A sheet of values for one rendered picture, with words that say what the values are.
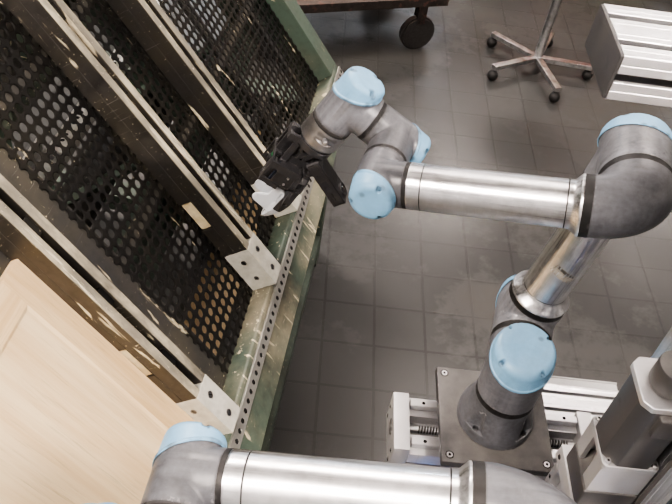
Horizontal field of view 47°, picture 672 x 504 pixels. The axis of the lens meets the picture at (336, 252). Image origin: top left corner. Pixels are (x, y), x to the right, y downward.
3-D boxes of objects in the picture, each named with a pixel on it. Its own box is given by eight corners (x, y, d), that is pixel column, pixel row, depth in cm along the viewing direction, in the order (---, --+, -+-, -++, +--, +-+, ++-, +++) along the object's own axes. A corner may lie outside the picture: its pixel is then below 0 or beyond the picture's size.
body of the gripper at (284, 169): (260, 155, 146) (294, 112, 139) (299, 176, 149) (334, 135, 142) (255, 182, 140) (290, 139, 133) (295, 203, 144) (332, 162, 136)
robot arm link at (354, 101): (386, 107, 126) (344, 75, 124) (347, 150, 133) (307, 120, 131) (394, 85, 132) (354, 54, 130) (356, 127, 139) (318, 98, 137)
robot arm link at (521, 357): (471, 404, 147) (490, 362, 137) (482, 350, 156) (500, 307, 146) (534, 424, 145) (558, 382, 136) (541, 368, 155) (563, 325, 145)
